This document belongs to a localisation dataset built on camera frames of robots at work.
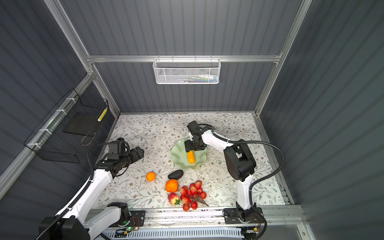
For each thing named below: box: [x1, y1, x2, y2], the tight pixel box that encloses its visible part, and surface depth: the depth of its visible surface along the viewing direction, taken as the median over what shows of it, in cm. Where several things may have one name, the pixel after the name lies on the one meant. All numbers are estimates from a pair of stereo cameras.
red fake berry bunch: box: [180, 180, 209, 212], surface depth 78 cm
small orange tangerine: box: [146, 171, 157, 182], surface depth 86 cm
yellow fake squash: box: [187, 150, 196, 164], surface depth 93 cm
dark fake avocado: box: [167, 169, 184, 180], surface depth 86 cm
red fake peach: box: [168, 192, 180, 206], surface depth 78 cm
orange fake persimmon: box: [165, 179, 179, 193], surface depth 81 cm
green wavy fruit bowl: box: [171, 138, 208, 170], surface depth 96 cm
